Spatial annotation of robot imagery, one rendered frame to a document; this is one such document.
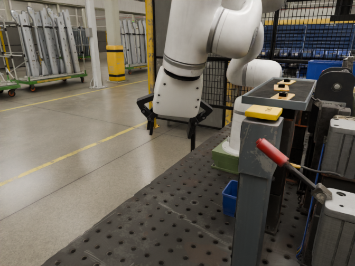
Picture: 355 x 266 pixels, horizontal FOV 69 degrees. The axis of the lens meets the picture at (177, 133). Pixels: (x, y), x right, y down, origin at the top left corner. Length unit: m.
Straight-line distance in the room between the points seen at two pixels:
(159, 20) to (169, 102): 3.25
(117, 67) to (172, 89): 7.93
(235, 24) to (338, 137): 0.36
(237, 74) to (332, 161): 0.61
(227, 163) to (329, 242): 0.82
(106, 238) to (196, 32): 0.68
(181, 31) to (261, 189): 0.35
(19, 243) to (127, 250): 1.39
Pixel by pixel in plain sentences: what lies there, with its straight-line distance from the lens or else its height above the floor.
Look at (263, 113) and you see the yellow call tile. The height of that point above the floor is 1.16.
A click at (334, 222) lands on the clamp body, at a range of 0.46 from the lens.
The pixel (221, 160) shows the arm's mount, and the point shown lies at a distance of 1.25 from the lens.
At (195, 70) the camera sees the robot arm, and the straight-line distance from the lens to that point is 0.50.
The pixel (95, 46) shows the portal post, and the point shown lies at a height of 1.10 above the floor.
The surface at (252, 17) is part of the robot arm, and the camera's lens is 0.48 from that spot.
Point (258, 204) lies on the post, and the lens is 0.59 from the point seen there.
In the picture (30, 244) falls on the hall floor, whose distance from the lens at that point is 2.12.
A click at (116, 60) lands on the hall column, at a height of 0.67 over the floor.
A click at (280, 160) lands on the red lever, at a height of 1.11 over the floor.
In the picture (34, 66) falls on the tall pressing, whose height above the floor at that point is 0.60.
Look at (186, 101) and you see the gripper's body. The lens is 0.54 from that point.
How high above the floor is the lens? 1.29
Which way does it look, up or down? 20 degrees down
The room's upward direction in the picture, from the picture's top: straight up
